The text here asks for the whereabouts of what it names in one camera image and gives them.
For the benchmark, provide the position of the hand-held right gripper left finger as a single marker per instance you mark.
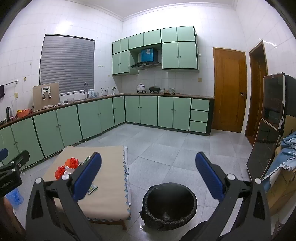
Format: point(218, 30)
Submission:
point(89, 176)

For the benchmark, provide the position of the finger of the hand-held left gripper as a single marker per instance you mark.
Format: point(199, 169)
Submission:
point(20, 158)
point(3, 154)

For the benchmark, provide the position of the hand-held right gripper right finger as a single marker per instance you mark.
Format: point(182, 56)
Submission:
point(209, 176)

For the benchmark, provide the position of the small white green wrapper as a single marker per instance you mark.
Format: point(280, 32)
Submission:
point(93, 188)

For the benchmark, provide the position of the white tissue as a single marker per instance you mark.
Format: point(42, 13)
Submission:
point(70, 169)

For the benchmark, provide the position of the red plastic bag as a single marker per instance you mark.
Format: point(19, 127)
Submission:
point(59, 172)

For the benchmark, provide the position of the black lined waste bin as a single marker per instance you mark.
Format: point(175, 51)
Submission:
point(168, 204)

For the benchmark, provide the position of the blue plastic bag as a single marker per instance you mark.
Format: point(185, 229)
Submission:
point(15, 199)

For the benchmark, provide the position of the low table with beige cloth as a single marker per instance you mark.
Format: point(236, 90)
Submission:
point(108, 166)

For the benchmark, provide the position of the steel electric kettle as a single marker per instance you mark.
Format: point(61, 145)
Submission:
point(8, 113)

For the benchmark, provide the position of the orange basket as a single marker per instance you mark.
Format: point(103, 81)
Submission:
point(23, 113)

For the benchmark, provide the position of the green drawer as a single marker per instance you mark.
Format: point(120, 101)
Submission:
point(199, 115)
point(200, 104)
point(198, 126)

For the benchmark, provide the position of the wooden table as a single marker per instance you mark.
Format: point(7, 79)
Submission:
point(120, 223)

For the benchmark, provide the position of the dark hanging cloth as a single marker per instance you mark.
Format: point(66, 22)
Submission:
point(1, 91)

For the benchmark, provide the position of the brown cardboard panel white fitting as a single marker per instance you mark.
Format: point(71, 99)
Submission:
point(38, 97)

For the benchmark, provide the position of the black refrigerator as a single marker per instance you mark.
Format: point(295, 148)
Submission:
point(266, 139)

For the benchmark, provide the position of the large cardboard box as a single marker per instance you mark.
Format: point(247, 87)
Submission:
point(282, 192)

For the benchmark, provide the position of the light blue cloth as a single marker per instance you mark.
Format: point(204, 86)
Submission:
point(286, 150)

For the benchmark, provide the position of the utensil holder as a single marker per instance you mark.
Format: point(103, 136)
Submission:
point(105, 92)

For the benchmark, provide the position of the wooden door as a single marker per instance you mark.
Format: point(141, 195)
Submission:
point(227, 92)

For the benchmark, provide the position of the metal faucet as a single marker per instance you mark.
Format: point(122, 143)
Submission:
point(86, 89)

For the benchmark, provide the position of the green base cabinet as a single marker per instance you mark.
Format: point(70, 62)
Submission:
point(148, 110)

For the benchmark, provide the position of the patterned ceramic jar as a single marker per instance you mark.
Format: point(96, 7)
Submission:
point(171, 90)

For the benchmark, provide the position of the stacked bowls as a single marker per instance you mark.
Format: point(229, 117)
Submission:
point(162, 90)

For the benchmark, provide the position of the white cooking pot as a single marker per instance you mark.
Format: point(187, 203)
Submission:
point(141, 88)

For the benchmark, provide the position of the black wok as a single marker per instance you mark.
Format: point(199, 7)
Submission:
point(153, 88)

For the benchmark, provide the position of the grey window blind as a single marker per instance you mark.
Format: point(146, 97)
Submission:
point(67, 64)

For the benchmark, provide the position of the black range hood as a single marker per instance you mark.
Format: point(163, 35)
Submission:
point(145, 65)

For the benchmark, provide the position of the metal towel rail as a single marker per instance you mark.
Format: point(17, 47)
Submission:
point(10, 83)

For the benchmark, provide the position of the green wall cabinet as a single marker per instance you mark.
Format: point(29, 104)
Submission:
point(178, 53)

